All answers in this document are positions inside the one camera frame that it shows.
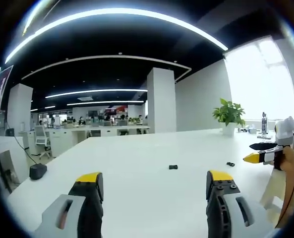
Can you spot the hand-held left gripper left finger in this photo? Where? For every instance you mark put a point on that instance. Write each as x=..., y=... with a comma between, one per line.
x=62, y=210

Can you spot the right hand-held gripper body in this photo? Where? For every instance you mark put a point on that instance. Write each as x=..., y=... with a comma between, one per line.
x=285, y=132

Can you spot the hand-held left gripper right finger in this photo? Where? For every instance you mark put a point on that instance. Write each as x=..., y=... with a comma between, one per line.
x=226, y=213

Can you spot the black plastic buckle part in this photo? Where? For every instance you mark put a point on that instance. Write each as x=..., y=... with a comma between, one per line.
x=231, y=163
x=173, y=167

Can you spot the person's right hand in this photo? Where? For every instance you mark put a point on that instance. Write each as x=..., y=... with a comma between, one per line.
x=290, y=160

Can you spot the tissue box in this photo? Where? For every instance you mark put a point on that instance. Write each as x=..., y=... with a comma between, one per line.
x=251, y=129

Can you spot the clear bottle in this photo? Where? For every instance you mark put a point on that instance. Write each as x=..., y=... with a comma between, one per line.
x=263, y=124

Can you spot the green potted plant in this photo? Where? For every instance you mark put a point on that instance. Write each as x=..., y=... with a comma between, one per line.
x=229, y=116

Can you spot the black desk device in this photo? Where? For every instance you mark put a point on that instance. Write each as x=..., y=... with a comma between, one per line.
x=37, y=171

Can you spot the white office chair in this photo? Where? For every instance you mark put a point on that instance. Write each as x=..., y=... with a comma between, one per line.
x=41, y=138

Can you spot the row of white office desks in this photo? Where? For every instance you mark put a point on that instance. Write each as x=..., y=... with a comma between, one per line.
x=97, y=131

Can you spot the long curved ceiling light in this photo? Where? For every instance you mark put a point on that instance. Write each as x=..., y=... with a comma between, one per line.
x=117, y=15

